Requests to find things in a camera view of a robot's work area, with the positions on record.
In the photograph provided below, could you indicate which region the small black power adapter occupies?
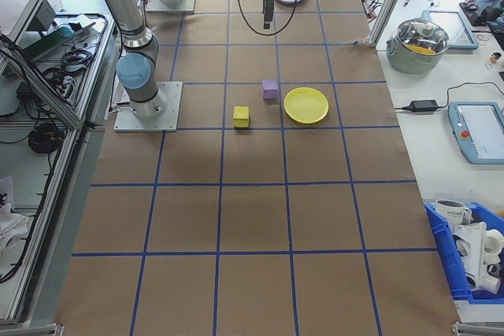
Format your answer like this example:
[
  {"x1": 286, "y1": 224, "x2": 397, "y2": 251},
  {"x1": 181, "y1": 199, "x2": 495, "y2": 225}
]
[{"x1": 409, "y1": 99, "x2": 440, "y2": 113}]

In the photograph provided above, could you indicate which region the white paper sheet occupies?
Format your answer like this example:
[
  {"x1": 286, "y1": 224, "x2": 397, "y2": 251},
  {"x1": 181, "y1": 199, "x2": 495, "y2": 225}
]
[{"x1": 58, "y1": 13, "x2": 98, "y2": 33}]

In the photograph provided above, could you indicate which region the purple foam block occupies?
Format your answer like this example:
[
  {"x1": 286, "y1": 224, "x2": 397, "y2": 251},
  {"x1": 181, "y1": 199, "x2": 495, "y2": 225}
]
[{"x1": 261, "y1": 79, "x2": 280, "y2": 102}]

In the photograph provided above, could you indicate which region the light blue teach pendant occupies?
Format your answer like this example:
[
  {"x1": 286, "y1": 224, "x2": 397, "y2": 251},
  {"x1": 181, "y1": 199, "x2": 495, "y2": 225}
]
[
  {"x1": 421, "y1": 8, "x2": 483, "y2": 52},
  {"x1": 447, "y1": 101, "x2": 504, "y2": 165}
]

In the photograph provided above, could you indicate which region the yellow foam block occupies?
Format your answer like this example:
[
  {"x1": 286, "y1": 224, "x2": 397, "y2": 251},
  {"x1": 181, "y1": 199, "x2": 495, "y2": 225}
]
[{"x1": 232, "y1": 105, "x2": 251, "y2": 130}]

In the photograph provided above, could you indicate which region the grey electronics box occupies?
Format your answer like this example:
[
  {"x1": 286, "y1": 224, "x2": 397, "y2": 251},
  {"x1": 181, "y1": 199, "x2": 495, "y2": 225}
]
[{"x1": 26, "y1": 0, "x2": 59, "y2": 33}]

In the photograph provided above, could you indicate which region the black cable bundle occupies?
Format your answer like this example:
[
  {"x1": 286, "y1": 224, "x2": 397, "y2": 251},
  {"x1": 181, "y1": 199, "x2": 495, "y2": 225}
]
[{"x1": 58, "y1": 47, "x2": 96, "y2": 68}]

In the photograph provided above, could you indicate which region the V-shaped metal bar frame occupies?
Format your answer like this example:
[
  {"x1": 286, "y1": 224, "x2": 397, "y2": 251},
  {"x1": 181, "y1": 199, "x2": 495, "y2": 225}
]
[{"x1": 0, "y1": 0, "x2": 123, "y2": 331}]

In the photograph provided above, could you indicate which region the white plastic bracket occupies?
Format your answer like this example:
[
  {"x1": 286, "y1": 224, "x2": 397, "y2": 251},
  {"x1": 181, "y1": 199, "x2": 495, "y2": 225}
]
[{"x1": 452, "y1": 220, "x2": 489, "y2": 286}]

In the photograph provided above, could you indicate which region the green circuit board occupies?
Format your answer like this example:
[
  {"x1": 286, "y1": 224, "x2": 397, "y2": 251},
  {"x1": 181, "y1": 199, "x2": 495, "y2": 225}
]
[{"x1": 23, "y1": 25, "x2": 76, "y2": 57}]

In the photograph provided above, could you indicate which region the white power strip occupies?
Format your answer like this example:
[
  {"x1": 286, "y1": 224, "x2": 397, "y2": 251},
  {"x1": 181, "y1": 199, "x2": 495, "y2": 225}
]
[{"x1": 54, "y1": 74, "x2": 81, "y2": 98}]

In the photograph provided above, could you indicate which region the grey cooking pot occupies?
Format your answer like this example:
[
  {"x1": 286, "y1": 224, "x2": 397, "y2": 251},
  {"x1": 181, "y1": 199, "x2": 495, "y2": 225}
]
[{"x1": 384, "y1": 17, "x2": 450, "y2": 75}]

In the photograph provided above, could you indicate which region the blue plastic bin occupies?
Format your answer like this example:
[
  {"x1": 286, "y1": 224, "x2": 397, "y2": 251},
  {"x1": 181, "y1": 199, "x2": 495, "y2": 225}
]
[{"x1": 424, "y1": 200, "x2": 504, "y2": 305}]

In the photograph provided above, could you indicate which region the white pipe fitting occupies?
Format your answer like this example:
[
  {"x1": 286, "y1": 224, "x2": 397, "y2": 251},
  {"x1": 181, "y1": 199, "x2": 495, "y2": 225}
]
[
  {"x1": 466, "y1": 271, "x2": 502, "y2": 296},
  {"x1": 482, "y1": 229, "x2": 504, "y2": 262}
]

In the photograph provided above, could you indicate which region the glass pot lid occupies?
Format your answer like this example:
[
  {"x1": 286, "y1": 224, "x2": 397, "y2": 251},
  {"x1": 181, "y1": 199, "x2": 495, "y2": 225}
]
[{"x1": 395, "y1": 17, "x2": 450, "y2": 57}]

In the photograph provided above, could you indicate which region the aluminium extrusion post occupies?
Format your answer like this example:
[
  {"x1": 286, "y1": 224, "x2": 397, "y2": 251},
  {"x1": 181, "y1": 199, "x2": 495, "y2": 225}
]
[{"x1": 365, "y1": 0, "x2": 414, "y2": 49}]

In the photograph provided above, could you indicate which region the yellow object inside pot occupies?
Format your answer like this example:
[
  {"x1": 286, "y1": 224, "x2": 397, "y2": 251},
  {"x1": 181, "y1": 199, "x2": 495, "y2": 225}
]
[{"x1": 405, "y1": 44, "x2": 439, "y2": 57}]

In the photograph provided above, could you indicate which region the yellow plastic plate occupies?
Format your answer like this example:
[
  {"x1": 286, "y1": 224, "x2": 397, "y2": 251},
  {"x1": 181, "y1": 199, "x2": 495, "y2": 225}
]
[{"x1": 283, "y1": 87, "x2": 330, "y2": 125}]

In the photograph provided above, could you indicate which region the aluminium extrusion bar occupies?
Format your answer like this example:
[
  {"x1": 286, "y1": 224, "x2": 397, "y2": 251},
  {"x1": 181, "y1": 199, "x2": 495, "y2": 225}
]
[
  {"x1": 0, "y1": 322, "x2": 64, "y2": 336},
  {"x1": 450, "y1": 322, "x2": 504, "y2": 336}
]

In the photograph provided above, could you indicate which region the black cable coil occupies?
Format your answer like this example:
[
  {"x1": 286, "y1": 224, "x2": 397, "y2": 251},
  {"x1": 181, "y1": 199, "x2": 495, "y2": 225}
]
[{"x1": 27, "y1": 121, "x2": 67, "y2": 155}]

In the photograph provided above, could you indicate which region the white printed mug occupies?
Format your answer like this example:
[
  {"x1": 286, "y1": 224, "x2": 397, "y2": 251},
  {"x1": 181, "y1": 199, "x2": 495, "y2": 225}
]
[{"x1": 434, "y1": 198, "x2": 473, "y2": 227}]

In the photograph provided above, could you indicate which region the white crumpled cloth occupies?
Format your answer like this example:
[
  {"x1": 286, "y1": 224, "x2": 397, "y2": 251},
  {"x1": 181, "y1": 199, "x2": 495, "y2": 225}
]
[{"x1": 0, "y1": 176, "x2": 29, "y2": 260}]

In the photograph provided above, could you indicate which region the black adapter in frame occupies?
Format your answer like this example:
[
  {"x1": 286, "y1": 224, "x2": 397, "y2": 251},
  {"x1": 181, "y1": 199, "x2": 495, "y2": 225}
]
[{"x1": 15, "y1": 80, "x2": 35, "y2": 102}]

